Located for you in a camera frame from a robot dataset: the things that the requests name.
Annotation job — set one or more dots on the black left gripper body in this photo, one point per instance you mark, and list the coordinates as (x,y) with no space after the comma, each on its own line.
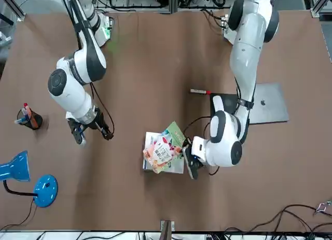
(199,163)

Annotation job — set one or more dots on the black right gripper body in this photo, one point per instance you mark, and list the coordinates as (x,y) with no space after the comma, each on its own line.
(92,126)

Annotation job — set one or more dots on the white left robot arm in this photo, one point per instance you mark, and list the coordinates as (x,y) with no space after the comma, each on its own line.
(246,50)

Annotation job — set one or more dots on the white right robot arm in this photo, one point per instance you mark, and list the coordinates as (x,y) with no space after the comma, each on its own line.
(70,95)

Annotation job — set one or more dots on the grey closed laptop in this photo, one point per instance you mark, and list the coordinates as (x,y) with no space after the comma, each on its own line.
(272,105)

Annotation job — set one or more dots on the black mesh pen holder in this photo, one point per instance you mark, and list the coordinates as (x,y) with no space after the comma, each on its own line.
(33,122)

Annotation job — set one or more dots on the red capped pen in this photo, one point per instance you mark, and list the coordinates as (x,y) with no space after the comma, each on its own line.
(27,110)

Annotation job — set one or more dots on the blue and white pen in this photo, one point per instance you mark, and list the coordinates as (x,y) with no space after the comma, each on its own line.
(20,120)

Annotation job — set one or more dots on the blue desk lamp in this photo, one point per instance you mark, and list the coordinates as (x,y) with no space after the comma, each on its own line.
(45,190)

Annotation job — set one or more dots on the black mouse mat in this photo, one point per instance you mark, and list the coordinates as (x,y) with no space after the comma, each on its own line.
(229,102)

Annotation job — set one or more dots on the white marker with red cap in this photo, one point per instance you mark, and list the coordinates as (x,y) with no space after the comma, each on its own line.
(199,91)

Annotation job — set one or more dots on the aluminium frame post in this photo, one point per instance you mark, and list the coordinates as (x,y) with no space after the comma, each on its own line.
(167,229)

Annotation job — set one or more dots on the aluminium frame rail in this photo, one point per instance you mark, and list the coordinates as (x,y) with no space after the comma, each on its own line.
(319,6)
(13,5)

